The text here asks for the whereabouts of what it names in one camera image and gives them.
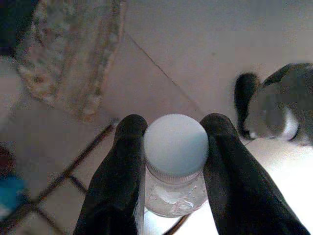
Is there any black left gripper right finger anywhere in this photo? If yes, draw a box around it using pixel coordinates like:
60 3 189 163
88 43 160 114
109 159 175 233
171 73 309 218
199 112 312 235

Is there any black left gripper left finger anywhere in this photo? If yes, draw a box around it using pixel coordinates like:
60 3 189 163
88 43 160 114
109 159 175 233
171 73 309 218
72 114 149 235

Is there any clear bottle with white cap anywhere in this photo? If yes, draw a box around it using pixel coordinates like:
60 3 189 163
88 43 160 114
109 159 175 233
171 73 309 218
143 114 210 218

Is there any blue plastic object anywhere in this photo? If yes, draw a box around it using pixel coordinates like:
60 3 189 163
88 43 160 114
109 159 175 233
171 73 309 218
0 176 25 221

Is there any black and white object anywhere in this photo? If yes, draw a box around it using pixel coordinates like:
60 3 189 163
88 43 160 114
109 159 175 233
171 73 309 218
233 62 313 147

